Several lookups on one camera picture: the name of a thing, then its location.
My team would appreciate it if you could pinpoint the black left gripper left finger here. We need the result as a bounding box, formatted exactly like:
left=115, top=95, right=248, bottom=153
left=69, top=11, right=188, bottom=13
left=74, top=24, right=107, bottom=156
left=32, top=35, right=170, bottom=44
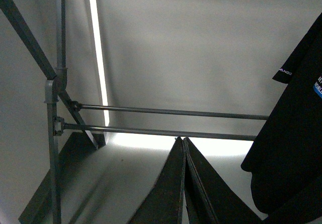
left=128, top=137, right=186, bottom=223

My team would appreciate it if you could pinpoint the black hanging t-shirt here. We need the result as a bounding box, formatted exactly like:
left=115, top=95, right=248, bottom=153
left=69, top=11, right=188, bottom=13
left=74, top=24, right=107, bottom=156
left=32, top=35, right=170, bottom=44
left=241, top=18, right=321, bottom=223

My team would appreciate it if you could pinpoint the grey metal clothes rack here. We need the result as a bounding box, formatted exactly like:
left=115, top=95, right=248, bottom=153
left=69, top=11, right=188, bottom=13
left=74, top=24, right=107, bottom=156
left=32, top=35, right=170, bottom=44
left=1, top=0, right=268, bottom=223

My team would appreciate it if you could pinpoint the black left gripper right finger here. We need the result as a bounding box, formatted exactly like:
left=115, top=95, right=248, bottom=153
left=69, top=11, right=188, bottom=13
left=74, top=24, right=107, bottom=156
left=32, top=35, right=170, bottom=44
left=183, top=137, right=262, bottom=223

